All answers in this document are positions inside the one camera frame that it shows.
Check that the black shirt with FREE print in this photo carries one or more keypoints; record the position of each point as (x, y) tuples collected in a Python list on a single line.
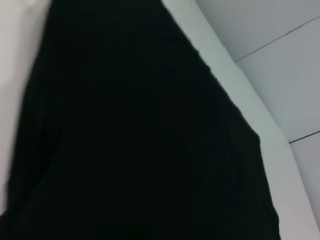
[(130, 130)]

